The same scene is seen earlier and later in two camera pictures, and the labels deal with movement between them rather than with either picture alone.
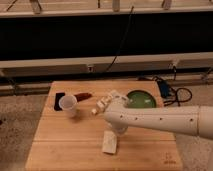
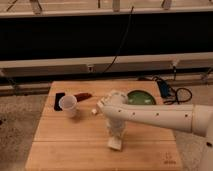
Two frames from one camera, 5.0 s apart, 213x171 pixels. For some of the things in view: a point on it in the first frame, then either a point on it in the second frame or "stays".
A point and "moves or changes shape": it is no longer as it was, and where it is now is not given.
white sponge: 109,143 moves or changes shape
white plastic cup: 68,103 stays
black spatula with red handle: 79,96 stays
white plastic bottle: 105,101 stays
